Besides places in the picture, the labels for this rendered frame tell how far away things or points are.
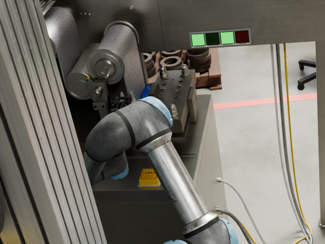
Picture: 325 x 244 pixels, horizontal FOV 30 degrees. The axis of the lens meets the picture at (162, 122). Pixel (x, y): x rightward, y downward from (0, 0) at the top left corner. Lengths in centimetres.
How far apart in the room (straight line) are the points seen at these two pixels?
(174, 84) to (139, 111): 80
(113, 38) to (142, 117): 66
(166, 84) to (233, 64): 237
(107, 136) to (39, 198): 63
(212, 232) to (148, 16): 108
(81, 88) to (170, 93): 37
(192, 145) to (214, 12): 54
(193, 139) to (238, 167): 134
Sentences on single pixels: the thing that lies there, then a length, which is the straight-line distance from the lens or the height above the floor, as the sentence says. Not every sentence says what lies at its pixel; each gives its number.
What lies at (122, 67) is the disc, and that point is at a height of 125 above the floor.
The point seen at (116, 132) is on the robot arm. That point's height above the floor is 133.
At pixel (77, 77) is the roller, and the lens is 234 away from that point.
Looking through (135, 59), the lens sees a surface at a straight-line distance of 245.
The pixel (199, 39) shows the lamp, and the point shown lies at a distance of 251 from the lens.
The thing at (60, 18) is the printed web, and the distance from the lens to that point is 244.
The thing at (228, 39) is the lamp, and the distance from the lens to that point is 250.
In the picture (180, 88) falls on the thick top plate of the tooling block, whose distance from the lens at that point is 249.
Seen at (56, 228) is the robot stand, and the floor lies 150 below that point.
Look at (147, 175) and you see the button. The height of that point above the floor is 92.
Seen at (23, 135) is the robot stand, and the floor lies 172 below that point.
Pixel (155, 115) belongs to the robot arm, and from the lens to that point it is 176.
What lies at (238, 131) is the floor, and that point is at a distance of 404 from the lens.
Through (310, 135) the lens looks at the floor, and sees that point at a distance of 395.
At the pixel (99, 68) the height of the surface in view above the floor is 126.
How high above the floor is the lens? 223
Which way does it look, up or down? 32 degrees down
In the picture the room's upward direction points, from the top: 11 degrees counter-clockwise
